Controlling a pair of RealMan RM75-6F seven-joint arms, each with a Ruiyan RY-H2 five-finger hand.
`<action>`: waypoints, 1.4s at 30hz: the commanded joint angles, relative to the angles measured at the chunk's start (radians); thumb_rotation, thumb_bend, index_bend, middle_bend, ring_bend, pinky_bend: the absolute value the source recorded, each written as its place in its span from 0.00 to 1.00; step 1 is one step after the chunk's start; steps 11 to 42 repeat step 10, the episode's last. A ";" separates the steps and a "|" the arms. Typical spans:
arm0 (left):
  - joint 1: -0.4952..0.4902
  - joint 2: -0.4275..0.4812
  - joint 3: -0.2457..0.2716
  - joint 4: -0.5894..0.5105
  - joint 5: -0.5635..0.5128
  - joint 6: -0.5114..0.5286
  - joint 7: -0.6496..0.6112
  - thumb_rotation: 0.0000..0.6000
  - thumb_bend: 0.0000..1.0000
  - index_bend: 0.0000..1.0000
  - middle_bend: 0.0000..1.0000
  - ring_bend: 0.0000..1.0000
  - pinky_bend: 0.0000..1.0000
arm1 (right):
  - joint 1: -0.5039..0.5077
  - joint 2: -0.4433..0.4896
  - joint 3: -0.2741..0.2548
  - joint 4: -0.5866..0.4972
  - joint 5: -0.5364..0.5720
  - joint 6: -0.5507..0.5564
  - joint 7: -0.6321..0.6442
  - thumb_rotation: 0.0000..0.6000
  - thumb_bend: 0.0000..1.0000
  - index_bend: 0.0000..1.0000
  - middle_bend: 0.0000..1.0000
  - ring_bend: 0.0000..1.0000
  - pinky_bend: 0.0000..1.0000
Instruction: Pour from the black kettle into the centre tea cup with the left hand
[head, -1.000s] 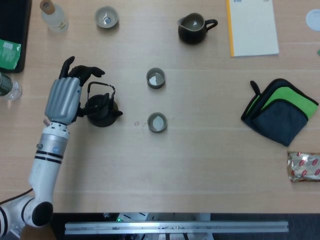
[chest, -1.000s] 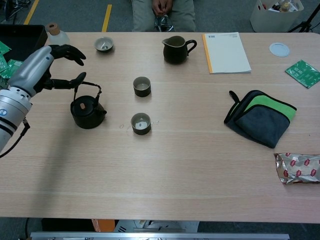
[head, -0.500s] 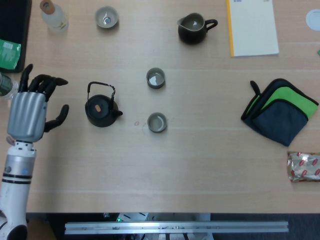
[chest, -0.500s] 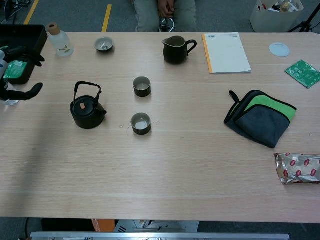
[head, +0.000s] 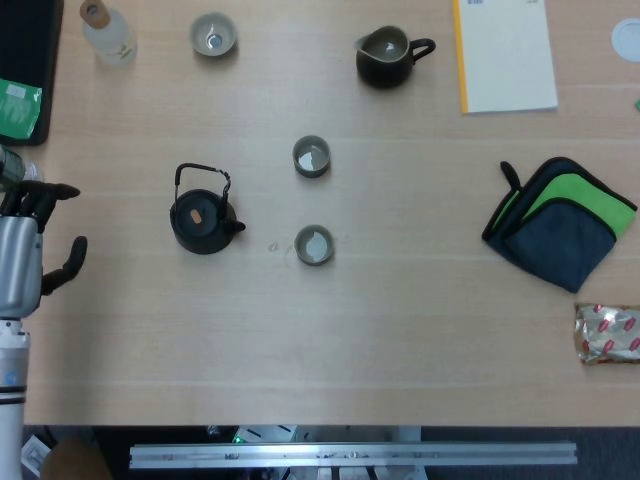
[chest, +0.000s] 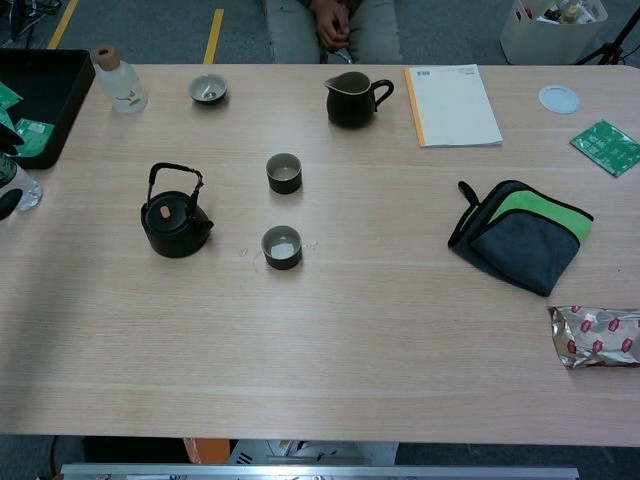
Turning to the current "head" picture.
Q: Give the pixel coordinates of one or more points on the white booklet yellow spine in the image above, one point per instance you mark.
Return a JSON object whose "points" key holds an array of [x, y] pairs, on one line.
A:
{"points": [[510, 60]]}

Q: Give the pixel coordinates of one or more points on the flared grey tea bowl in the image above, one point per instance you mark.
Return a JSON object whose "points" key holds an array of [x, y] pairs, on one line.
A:
{"points": [[202, 45]]}

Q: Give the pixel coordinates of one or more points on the glass bottle with cork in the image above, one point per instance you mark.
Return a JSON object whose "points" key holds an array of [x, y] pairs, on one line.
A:
{"points": [[112, 42]]}

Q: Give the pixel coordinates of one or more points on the aluminium profile rail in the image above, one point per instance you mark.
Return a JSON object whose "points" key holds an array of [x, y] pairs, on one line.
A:
{"points": [[350, 454]]}

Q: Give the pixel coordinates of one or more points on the white robot base unit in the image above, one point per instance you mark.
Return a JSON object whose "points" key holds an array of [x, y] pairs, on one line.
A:
{"points": [[350, 433]]}

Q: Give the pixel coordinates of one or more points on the black plastic tray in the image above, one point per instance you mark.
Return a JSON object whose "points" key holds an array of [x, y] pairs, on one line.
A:
{"points": [[30, 40]]}

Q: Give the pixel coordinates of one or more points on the blue green folded cloth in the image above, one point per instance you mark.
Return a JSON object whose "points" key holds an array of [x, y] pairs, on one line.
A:
{"points": [[565, 245]]}

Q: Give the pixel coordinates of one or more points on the dark ceramic pitcher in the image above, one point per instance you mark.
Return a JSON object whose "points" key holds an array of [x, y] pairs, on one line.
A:
{"points": [[382, 70]]}

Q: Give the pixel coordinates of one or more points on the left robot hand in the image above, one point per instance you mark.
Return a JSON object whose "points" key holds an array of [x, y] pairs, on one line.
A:
{"points": [[20, 260]]}

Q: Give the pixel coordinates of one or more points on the brown rounded object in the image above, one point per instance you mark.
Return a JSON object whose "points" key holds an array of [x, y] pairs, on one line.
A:
{"points": [[75, 460]]}

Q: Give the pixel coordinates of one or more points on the clear plastic water bottle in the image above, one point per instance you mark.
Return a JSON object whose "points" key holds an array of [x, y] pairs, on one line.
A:
{"points": [[15, 167]]}

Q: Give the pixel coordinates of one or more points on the white round table cap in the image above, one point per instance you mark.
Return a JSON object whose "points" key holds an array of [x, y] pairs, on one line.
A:
{"points": [[627, 40]]}

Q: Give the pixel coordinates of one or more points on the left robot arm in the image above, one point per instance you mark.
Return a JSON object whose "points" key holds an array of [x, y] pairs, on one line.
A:
{"points": [[12, 380]]}

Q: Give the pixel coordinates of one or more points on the white floor socket box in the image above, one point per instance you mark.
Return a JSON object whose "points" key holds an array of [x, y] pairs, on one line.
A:
{"points": [[35, 454]]}

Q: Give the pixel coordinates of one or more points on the silver foil snack bag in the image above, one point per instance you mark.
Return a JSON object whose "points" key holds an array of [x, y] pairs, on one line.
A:
{"points": [[610, 335]]}

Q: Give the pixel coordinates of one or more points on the grey tea cup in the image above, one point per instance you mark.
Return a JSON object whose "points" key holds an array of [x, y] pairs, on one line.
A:
{"points": [[314, 259], [311, 170]]}

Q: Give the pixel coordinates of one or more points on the black cast iron teapot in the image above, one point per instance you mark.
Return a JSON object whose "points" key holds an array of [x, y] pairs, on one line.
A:
{"points": [[200, 230]]}

